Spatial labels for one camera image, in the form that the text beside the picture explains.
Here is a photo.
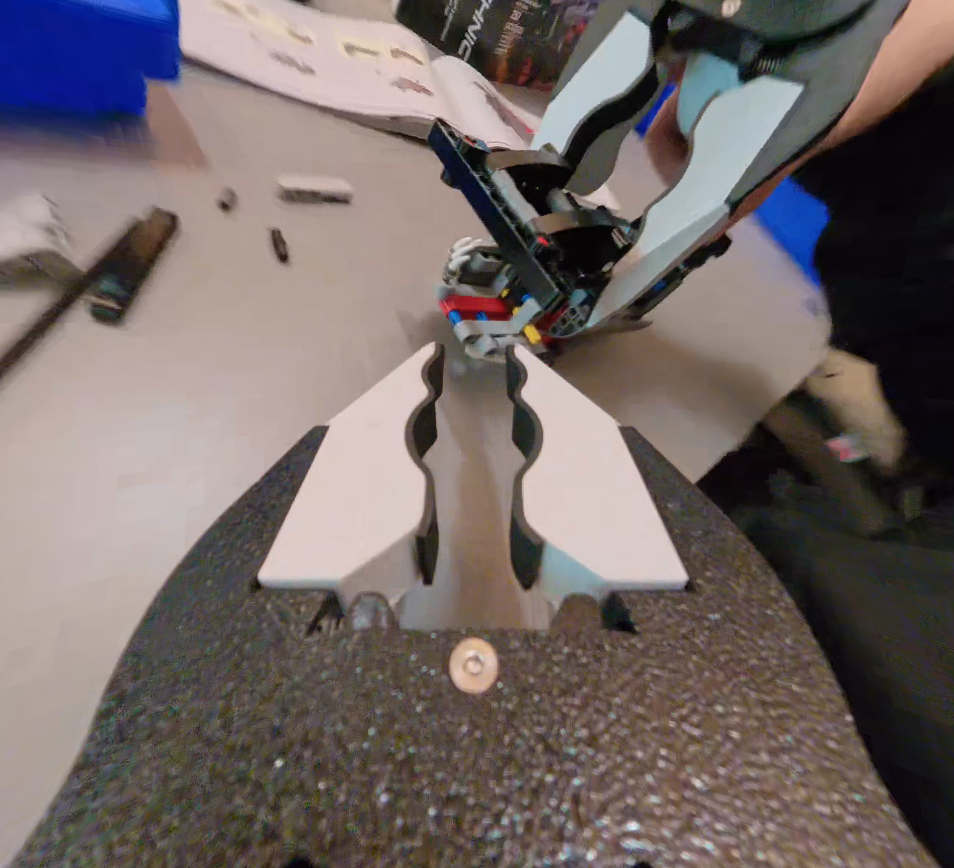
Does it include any grey desk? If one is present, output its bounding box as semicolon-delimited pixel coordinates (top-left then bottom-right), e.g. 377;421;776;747
0;0;836;847

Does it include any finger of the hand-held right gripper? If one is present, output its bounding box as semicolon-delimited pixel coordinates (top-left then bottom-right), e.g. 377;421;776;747
531;11;664;197
589;74;807;332

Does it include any black rod with beam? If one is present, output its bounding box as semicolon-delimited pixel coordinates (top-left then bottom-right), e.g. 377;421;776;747
0;207;180;381

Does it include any open instruction booklet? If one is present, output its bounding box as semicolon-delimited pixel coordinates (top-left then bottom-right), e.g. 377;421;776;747
175;0;541;148

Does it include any blue bin with printed tag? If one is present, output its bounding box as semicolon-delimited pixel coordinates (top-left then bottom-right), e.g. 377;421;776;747
0;0;181;116

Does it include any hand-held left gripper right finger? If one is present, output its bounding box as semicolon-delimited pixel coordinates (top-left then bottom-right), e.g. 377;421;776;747
505;345;690;608

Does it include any toy brick vehicle model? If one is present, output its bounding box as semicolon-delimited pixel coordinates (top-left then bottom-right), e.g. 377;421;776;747
428;119;735;362

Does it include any person's right hand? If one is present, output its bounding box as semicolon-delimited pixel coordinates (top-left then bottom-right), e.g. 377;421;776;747
642;81;702;192

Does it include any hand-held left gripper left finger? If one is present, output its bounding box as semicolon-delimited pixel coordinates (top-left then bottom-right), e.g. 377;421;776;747
257;342;448;608

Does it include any person's right forearm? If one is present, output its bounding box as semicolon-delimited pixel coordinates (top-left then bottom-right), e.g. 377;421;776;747
775;0;954;183

